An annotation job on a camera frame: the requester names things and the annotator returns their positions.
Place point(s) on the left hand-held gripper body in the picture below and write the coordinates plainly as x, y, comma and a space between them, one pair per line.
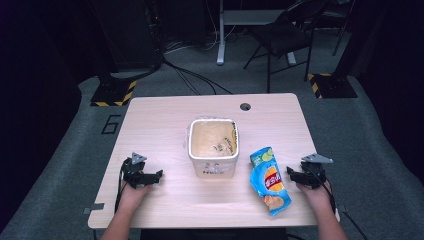
135, 173

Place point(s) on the blue chip bag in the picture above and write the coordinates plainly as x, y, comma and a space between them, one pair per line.
270, 181

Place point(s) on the black stand base yellow stripes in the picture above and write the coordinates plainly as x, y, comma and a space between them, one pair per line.
113, 91
331, 86

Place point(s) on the dark curtain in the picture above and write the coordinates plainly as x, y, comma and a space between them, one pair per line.
36, 83
393, 66

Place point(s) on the black folding chair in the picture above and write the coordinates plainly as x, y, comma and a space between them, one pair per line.
283, 36

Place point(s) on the person's left hand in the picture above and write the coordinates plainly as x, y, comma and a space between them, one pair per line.
133, 196

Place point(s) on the grey tape piece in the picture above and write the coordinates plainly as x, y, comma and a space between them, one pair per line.
94, 208

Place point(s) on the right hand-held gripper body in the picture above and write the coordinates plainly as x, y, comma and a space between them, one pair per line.
313, 173

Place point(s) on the person's right hand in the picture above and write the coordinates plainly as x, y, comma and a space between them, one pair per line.
316, 198

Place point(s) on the person's dark clothing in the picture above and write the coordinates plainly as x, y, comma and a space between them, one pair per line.
213, 234

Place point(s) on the white square plastic bin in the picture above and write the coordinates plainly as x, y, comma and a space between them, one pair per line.
213, 150

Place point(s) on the white desk with metal leg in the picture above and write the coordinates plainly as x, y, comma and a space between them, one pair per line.
233, 16

